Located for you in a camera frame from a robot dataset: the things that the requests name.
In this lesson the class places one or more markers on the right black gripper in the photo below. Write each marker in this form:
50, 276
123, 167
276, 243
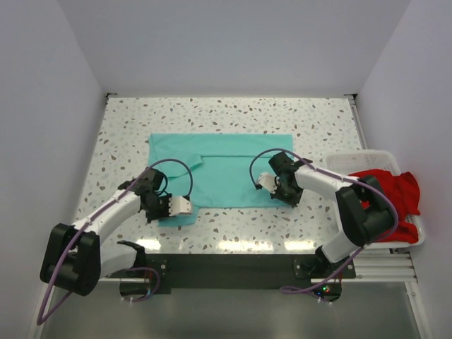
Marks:
293, 202

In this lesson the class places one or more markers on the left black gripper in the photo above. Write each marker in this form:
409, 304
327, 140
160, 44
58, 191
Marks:
150, 217

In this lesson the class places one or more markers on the teal t shirt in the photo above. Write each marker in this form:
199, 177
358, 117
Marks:
215, 169

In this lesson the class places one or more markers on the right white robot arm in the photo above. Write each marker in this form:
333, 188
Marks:
362, 211

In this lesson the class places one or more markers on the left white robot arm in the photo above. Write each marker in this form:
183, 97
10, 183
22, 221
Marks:
86, 263

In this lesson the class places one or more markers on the white plastic laundry basket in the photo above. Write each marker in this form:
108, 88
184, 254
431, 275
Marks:
351, 161

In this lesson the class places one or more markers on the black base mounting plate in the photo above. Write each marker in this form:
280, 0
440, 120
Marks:
222, 271

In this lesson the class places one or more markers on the red t shirt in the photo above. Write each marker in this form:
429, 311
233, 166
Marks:
404, 192

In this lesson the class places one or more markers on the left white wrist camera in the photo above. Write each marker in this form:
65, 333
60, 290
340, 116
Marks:
179, 205

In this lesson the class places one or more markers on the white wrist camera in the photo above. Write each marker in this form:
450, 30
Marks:
179, 205
267, 181

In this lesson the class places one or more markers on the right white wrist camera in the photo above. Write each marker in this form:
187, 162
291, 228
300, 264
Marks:
267, 181

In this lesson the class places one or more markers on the aluminium rail frame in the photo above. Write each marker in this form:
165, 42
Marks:
380, 267

